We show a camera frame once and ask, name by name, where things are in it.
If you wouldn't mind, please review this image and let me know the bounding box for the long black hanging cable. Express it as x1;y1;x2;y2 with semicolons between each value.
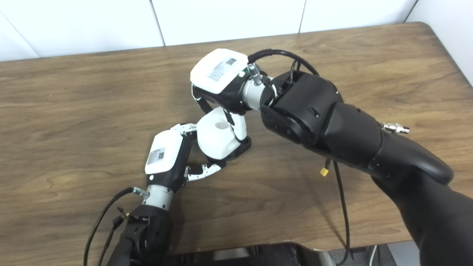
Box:
333;161;351;266

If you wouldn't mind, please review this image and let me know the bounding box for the thin black wire yellow tag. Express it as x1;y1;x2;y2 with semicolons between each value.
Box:
98;207;130;266

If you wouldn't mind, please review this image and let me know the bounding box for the round white piece with holes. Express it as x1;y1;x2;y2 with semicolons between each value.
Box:
197;108;244;160

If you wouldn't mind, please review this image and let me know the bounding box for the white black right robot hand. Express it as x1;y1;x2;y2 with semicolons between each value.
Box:
190;48;259;145

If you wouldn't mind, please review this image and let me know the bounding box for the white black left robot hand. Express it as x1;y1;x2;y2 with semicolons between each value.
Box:
144;123;227;194

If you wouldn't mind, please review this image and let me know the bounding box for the black holder part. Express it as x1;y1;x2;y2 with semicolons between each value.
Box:
206;136;252;163

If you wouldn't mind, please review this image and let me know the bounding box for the silver connector plug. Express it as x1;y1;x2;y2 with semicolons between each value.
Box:
381;123;411;134

